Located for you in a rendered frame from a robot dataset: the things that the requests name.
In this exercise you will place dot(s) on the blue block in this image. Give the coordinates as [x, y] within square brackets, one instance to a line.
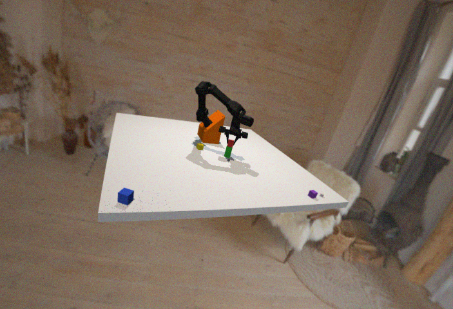
[125, 196]

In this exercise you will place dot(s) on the purple cube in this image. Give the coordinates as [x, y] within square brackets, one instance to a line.
[312, 194]

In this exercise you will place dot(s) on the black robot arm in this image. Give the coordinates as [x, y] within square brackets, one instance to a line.
[233, 107]

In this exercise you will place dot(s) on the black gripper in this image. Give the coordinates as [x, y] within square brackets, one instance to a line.
[223, 129]

